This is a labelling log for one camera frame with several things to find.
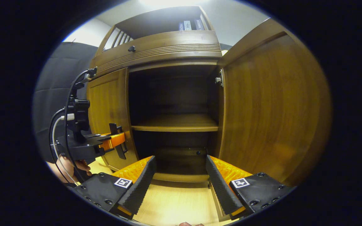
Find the metal door hinge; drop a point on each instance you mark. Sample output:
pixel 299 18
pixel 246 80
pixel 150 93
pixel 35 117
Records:
pixel 219 79

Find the wooden double-door shoe cabinet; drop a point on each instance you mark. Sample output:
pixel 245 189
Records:
pixel 168 47

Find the wooden cabinet shelf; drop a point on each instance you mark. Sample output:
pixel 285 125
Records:
pixel 174 123

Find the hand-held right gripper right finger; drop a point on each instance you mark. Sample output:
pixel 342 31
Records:
pixel 220 188

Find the black drawer knob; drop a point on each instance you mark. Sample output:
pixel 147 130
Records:
pixel 132 49

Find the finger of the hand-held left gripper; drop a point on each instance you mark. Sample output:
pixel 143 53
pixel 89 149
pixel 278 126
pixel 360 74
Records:
pixel 115 141

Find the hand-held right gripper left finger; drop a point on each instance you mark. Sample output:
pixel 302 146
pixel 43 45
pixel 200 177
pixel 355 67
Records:
pixel 141 188

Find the large ceiling light panel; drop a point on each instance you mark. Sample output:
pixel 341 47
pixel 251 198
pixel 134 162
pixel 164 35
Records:
pixel 171 2

